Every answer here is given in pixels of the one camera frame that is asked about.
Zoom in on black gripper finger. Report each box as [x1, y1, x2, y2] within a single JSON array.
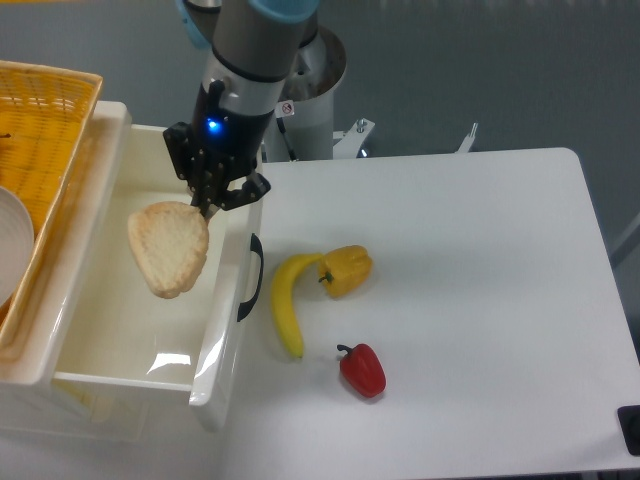
[[199, 172, 271, 218], [163, 122, 211, 208]]

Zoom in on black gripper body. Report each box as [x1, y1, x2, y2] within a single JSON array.
[[192, 80, 272, 190]]

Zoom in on triangle toasted bread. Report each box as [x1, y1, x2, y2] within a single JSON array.
[[127, 201, 209, 299]]

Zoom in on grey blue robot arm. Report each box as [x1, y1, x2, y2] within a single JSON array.
[[163, 1, 318, 217]]

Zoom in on upper white drawer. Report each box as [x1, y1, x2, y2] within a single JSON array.
[[55, 125, 262, 431]]

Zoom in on white drawer cabinet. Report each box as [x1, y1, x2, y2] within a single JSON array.
[[1, 101, 146, 440]]

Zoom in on yellow banana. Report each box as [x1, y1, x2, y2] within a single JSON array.
[[270, 253, 322, 359]]

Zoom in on yellow bell pepper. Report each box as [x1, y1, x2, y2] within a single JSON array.
[[317, 245, 373, 298]]

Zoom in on yellow woven basket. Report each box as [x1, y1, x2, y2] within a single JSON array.
[[1, 60, 103, 348]]

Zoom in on white plate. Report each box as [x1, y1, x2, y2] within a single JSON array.
[[0, 187, 35, 305]]

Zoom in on red bell pepper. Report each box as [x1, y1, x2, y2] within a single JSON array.
[[336, 343, 387, 399]]

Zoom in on black device at table edge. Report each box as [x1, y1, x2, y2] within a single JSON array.
[[617, 405, 640, 457]]

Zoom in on black cable on pedestal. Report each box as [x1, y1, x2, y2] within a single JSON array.
[[274, 112, 300, 162]]

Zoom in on black drawer handle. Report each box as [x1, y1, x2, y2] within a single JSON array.
[[237, 233, 265, 323]]

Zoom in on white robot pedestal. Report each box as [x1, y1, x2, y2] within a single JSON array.
[[263, 26, 347, 163]]

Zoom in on white metal bracket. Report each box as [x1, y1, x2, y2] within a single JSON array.
[[332, 118, 376, 160]]

